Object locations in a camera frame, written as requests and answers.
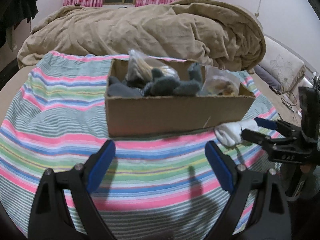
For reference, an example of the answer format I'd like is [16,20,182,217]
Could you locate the grey fuzzy sock pair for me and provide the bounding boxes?
[142,63,202,97]

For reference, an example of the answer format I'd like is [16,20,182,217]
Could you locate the dark hanging clothes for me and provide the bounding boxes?
[1,0,39,51]

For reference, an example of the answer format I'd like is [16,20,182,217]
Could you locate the brown cardboard box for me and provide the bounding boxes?
[104,58,256,138]

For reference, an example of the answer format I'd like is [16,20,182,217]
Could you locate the cartoon print plastic bag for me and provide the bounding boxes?
[200,66,240,96]

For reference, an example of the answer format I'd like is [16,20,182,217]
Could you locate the bag of wooden sticks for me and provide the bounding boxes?
[125,49,180,85]

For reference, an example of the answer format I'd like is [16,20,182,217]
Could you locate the tan rumpled blanket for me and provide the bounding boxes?
[17,0,266,71]

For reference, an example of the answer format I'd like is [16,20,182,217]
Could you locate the beige floral pillow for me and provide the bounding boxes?
[258,36,306,92]

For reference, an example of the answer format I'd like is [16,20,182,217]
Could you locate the black cable on bed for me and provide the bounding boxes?
[274,88,303,117]

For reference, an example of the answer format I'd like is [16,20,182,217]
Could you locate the striped pastel towel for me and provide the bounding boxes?
[1,51,278,239]

